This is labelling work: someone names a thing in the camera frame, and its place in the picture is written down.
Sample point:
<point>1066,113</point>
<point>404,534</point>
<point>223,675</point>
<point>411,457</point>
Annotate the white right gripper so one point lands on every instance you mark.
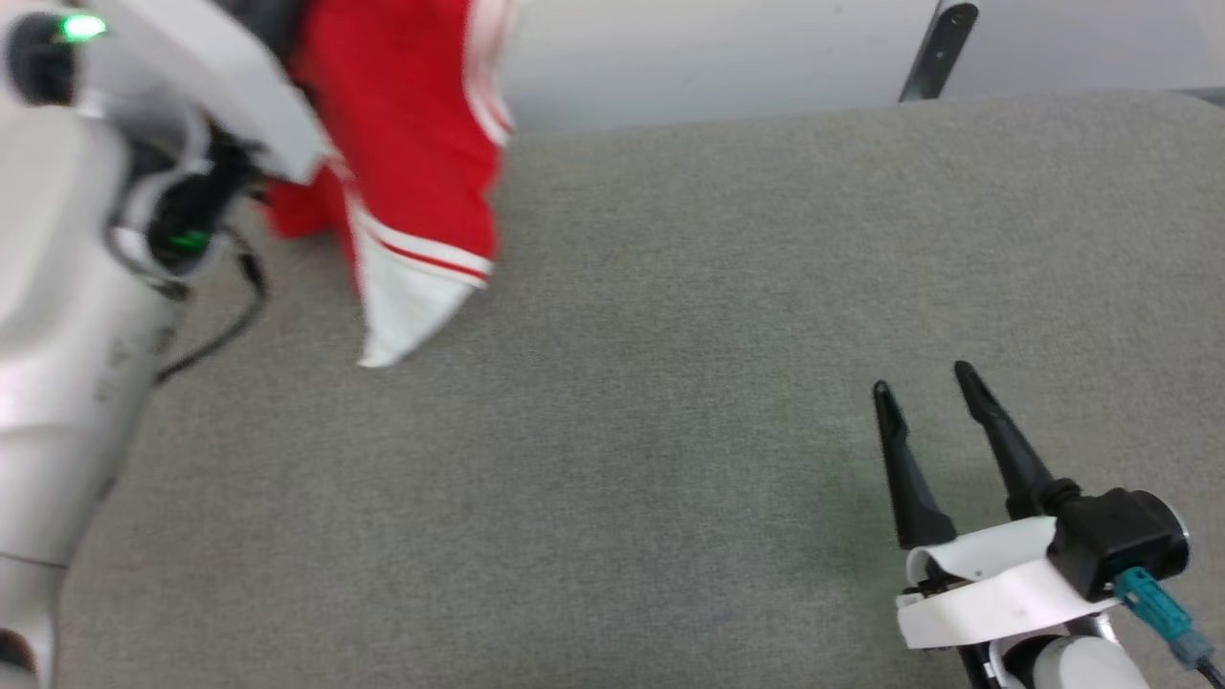
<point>995,593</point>

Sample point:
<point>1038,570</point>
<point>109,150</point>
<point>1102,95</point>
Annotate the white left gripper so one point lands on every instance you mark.
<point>211,77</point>

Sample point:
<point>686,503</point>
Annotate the red and white garment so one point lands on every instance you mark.
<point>412,124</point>

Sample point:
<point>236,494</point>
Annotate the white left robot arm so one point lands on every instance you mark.
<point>57,335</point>

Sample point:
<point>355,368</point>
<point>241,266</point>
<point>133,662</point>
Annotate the dark metal leg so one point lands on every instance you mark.
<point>943,43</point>

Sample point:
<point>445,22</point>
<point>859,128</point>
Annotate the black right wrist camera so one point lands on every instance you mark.
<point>1120,541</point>

